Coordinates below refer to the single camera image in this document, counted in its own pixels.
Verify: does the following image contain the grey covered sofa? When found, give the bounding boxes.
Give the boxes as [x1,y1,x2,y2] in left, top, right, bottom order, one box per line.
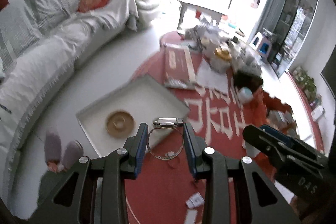
[1,0,138,202]

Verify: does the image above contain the black bag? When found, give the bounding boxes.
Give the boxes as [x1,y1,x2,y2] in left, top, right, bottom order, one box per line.
[233,71,263,93]

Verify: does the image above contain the white teal lidded jar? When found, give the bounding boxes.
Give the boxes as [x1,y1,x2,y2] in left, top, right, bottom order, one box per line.
[238,87,253,105]

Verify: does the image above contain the clear tub yellow lid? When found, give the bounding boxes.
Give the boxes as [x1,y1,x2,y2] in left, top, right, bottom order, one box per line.
[210,47,232,74]

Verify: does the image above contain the grey shallow cardboard box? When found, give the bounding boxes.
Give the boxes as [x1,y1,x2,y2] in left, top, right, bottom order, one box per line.
[76,75,190,157]

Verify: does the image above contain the grey slippers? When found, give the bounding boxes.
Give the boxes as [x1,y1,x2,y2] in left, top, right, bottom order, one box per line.
[45,132,84,173]

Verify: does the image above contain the white paper sheet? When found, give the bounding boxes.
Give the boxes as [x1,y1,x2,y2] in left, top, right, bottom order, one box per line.
[196,59,228,95]

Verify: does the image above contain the red gift boxes pile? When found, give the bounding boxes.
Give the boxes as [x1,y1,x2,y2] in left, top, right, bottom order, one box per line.
[251,88,297,135]

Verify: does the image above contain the tan ring-shaped tray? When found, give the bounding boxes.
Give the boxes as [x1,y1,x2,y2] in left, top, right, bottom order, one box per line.
[105,110,135,139]

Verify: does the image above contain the metal hose clamp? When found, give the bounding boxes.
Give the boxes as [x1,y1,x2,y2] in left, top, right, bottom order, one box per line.
[146,118,184,161]

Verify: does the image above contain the large red flat box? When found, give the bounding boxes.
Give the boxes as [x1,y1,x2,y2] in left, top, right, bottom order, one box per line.
[163,44,196,90]

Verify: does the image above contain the small white box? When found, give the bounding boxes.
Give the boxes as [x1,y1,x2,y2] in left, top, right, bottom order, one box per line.
[186,192,205,209]

